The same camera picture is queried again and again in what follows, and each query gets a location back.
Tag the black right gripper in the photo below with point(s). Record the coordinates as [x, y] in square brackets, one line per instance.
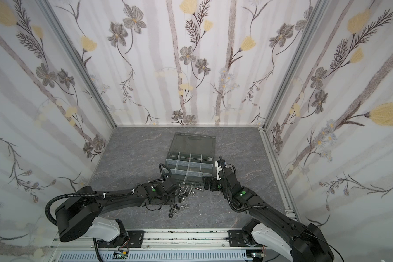
[215, 183]

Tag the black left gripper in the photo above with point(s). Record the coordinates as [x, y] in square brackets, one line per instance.
[172, 189]

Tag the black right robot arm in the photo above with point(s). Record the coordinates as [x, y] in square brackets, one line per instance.
[293, 240]

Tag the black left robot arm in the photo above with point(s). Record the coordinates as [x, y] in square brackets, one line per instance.
[74, 213]

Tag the silver bolt pile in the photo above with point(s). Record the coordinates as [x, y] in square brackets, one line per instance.
[187, 190]

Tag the clear plastic organizer box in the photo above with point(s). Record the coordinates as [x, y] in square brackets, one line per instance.
[190, 158]

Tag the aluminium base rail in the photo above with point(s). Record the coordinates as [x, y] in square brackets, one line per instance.
[169, 240]

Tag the white slotted cable duct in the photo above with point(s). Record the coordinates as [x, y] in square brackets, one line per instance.
[156, 256]

